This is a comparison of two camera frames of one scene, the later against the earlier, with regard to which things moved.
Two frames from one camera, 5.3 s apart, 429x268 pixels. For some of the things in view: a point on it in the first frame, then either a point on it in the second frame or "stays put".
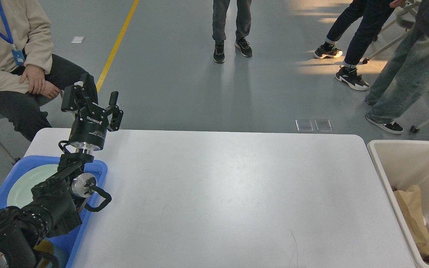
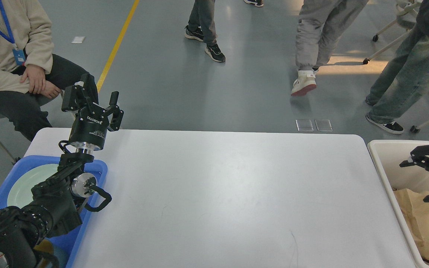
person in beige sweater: [18, 77] stays put
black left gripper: [89, 129] stays put
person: [242, 28] -> [202, 26]
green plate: [20, 194] stays put
